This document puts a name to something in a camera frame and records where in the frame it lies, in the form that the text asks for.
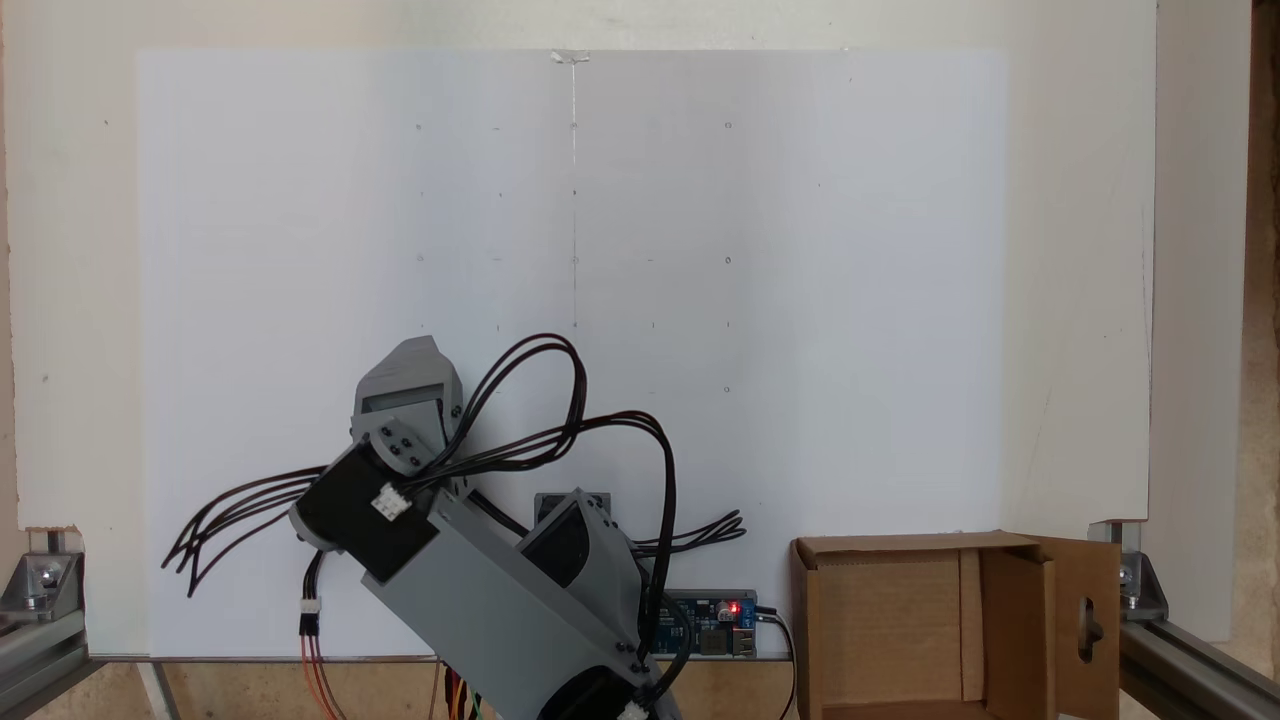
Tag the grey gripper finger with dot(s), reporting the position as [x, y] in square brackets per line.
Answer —
[410, 370]

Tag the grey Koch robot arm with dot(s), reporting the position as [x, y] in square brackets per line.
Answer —
[480, 590]

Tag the large white paper sheet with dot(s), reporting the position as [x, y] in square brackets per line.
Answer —
[750, 300]

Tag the blue circuit board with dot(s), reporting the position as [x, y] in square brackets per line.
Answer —
[710, 625]

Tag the clear tape piece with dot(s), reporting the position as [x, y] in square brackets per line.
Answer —
[570, 58]

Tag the brown cardboard box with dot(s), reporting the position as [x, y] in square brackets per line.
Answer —
[880, 630]

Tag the metal corner bracket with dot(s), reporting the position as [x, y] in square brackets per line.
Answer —
[1140, 585]
[45, 585]

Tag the aluminium frame post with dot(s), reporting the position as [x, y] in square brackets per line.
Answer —
[35, 655]
[1190, 670]

